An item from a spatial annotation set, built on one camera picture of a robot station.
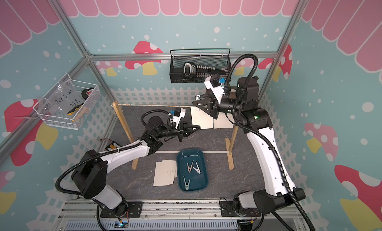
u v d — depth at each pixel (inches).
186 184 31.9
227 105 19.5
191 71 34.9
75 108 26.7
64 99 26.9
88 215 28.7
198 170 34.2
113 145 38.0
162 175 34.3
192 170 34.1
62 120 25.4
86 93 31.6
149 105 23.4
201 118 25.1
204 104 21.8
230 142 38.8
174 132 25.6
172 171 34.3
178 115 24.1
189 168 34.2
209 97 20.9
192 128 26.4
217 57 35.3
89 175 17.5
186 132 25.9
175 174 33.5
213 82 18.1
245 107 17.8
